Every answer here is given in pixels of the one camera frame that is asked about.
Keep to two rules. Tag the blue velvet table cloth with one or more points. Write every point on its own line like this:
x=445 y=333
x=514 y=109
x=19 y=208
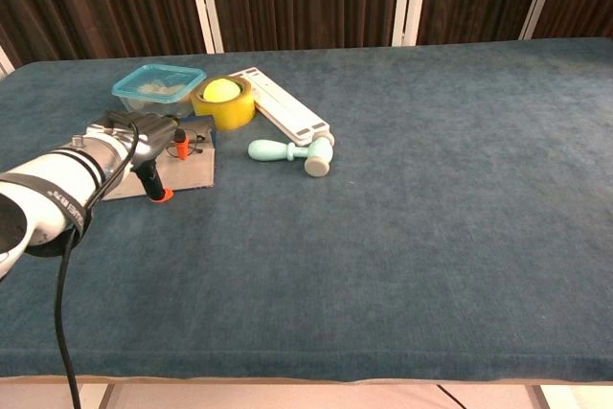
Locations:
x=383 y=236

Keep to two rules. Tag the yellow packing tape roll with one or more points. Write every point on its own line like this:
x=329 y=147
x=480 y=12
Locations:
x=225 y=115

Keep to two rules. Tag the mint green toy hammer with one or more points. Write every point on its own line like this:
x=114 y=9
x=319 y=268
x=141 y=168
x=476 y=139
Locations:
x=268 y=149

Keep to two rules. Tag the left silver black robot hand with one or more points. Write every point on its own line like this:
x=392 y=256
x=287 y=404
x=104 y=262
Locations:
x=153 y=138

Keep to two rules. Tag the yellow-green ball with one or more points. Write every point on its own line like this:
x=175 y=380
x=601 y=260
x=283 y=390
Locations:
x=220 y=91

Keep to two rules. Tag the wire-rimmed eyeglasses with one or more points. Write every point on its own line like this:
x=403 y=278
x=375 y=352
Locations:
x=197 y=145

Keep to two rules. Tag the white folding stand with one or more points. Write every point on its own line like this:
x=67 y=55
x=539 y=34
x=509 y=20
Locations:
x=287 y=107

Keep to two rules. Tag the glasses case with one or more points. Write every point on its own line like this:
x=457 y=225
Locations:
x=191 y=172

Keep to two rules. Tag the clear container with blue lid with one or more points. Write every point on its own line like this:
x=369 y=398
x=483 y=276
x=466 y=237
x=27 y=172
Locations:
x=158 y=81

